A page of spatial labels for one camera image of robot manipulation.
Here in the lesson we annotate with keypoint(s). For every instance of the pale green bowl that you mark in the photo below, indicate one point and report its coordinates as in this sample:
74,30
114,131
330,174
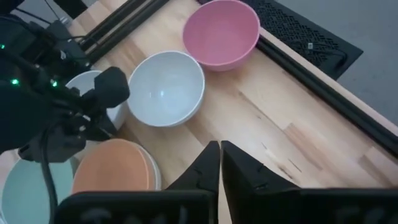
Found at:
25,193

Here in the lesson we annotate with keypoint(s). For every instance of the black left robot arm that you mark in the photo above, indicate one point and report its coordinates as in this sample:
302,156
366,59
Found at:
18,109

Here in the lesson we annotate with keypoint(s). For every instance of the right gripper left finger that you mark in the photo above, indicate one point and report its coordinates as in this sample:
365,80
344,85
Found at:
205,174

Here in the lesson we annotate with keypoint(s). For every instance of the black aluminium frame bar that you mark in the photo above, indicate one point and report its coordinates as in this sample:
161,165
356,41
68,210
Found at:
130,31
115,23

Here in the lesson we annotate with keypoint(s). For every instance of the orange bowl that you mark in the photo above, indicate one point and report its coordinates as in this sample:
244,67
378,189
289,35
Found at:
115,168

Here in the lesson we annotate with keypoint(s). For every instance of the large white bowl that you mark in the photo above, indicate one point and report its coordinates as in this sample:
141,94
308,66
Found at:
166,90

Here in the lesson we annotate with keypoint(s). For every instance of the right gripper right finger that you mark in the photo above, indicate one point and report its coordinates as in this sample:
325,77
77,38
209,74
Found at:
248,193

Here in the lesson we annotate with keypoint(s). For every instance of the black aluminium table rail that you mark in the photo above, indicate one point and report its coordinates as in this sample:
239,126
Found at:
342,102

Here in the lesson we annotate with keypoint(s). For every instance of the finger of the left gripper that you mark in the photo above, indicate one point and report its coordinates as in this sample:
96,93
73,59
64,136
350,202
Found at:
112,87

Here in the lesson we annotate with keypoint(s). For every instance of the small white bowl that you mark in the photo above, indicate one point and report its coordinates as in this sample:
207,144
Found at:
82,81

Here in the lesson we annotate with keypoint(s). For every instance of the pink bowl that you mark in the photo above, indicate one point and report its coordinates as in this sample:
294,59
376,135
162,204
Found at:
220,34

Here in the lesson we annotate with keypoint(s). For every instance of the black perforated metal case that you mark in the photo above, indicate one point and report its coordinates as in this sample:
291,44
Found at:
295,28

